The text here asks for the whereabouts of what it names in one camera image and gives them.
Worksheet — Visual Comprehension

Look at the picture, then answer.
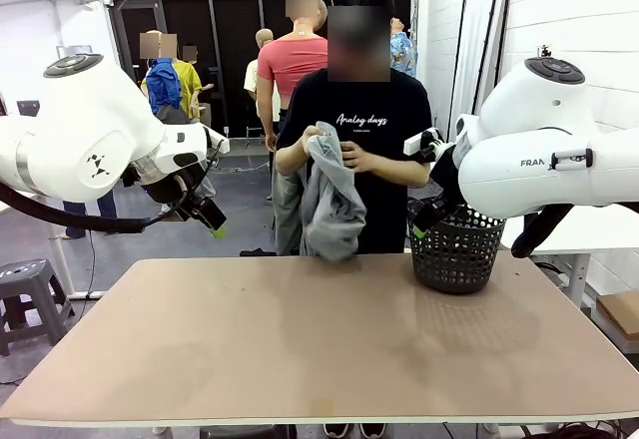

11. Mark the person's left forearm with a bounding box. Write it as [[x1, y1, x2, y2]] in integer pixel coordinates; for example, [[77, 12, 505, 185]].
[[373, 154, 431, 189]]

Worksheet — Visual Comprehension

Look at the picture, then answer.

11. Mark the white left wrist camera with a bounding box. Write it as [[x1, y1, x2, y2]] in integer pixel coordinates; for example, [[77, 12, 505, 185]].
[[201, 124, 232, 155]]

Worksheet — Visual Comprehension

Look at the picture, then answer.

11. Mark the person's black printed t-shirt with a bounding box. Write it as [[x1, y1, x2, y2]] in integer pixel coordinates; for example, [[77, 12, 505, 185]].
[[276, 67, 433, 255]]

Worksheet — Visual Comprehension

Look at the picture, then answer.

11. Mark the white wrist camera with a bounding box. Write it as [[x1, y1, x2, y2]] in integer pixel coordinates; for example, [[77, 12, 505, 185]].
[[201, 124, 232, 155], [402, 128, 444, 157]]

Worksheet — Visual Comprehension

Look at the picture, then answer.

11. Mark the person's right forearm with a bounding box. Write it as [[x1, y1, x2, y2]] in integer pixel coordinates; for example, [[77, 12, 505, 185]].
[[276, 139, 308, 177]]

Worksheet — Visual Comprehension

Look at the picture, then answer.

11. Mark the grey wall monitor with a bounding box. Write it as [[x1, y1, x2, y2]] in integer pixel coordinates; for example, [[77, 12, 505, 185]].
[[56, 44, 94, 60]]

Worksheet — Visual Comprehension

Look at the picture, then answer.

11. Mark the mannequin in floral shirt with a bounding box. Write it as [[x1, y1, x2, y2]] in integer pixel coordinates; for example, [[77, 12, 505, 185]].
[[388, 16, 419, 79]]

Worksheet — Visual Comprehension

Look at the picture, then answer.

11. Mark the person's left hand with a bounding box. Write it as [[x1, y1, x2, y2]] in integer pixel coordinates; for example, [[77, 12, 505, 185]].
[[341, 140, 381, 175]]

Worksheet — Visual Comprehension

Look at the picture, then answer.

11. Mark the black framed glass partition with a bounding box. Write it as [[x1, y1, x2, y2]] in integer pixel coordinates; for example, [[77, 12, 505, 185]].
[[102, 0, 418, 142]]

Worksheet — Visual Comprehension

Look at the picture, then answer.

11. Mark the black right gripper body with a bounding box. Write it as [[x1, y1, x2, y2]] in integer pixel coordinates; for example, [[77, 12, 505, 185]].
[[412, 194, 453, 233]]

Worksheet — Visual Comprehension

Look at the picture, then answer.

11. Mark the figure in yellow shirt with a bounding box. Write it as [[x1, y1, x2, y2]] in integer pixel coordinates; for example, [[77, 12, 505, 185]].
[[172, 44, 204, 121]]

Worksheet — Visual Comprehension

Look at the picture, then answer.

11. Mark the black control box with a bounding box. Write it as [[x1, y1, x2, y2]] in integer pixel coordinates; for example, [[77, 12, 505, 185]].
[[199, 424, 300, 439]]

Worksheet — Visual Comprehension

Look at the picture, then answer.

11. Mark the grey plastic stool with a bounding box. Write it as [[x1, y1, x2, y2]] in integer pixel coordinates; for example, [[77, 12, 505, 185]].
[[0, 257, 77, 358]]

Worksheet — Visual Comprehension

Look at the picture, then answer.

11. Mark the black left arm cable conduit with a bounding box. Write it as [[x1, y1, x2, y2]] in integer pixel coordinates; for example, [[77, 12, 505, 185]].
[[0, 181, 152, 234]]

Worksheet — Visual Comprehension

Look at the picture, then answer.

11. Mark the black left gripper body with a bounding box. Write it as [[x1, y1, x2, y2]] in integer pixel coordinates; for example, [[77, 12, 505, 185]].
[[173, 193, 229, 231]]

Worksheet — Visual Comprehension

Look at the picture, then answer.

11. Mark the black cable bundle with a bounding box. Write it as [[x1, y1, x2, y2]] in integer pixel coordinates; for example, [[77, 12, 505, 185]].
[[546, 421, 623, 439]]

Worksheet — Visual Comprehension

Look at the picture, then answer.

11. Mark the black straight pole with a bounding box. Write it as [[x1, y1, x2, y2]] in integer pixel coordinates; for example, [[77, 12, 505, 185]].
[[471, 0, 515, 111]]

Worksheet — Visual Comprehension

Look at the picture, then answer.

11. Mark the mannequin in cream shirt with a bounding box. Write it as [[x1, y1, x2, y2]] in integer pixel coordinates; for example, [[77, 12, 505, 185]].
[[243, 28, 282, 202]]

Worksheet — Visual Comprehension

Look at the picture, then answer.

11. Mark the white side table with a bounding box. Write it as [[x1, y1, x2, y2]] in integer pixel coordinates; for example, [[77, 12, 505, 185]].
[[498, 203, 639, 310]]

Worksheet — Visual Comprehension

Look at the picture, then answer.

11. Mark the black perforated laundry basket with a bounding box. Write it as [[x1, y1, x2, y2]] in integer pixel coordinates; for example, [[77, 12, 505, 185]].
[[407, 198, 508, 295]]

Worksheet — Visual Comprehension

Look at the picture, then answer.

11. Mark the person's right hand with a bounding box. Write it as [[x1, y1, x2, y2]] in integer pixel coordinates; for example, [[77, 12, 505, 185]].
[[301, 126, 325, 154]]

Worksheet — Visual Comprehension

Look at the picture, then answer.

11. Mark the black bent wall pipe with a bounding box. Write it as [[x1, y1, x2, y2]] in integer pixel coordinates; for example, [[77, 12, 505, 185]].
[[447, 0, 493, 136]]

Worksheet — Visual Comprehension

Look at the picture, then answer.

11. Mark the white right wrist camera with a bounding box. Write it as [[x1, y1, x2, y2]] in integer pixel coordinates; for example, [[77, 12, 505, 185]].
[[402, 128, 444, 157]]

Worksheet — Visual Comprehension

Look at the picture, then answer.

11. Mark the grey shorts garment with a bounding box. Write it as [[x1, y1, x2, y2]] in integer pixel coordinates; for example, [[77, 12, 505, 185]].
[[299, 121, 368, 262]]

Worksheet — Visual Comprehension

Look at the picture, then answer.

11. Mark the brown cardboard box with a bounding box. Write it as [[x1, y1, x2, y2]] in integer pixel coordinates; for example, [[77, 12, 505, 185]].
[[595, 290, 639, 343]]

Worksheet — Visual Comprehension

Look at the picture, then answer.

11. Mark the mannequin in pink top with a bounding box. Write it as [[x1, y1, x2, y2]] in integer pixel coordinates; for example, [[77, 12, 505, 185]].
[[257, 0, 330, 154]]

